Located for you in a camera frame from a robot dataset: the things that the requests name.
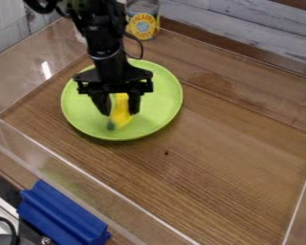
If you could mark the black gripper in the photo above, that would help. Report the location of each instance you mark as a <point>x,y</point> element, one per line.
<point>114,76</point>

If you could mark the yellow toy banana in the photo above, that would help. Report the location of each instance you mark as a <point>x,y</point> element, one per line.
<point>120,116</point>

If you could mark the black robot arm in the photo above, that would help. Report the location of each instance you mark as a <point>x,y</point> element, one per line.
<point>101,23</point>

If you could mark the green round plate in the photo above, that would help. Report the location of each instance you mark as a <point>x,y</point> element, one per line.
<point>158,108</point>

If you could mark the yellow labelled tin can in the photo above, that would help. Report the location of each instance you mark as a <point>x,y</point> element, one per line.
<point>144,18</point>

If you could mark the blue plastic clamp block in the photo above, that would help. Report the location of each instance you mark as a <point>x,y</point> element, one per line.
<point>60,218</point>

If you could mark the clear acrylic enclosure wall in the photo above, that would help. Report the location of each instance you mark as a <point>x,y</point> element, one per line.
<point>28,162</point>

